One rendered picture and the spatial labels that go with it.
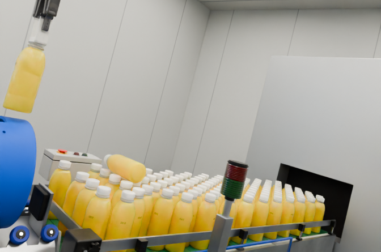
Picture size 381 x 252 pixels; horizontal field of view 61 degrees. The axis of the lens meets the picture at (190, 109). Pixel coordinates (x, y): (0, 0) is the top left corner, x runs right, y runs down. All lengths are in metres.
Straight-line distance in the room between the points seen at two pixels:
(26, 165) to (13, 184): 0.05
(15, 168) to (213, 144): 4.71
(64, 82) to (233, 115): 2.63
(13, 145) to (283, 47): 4.69
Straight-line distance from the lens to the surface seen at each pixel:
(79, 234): 0.90
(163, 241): 1.07
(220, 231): 0.97
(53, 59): 4.10
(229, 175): 0.94
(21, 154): 0.86
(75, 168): 1.33
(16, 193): 0.86
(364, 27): 5.03
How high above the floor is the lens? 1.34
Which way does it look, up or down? 2 degrees up
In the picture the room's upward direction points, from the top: 14 degrees clockwise
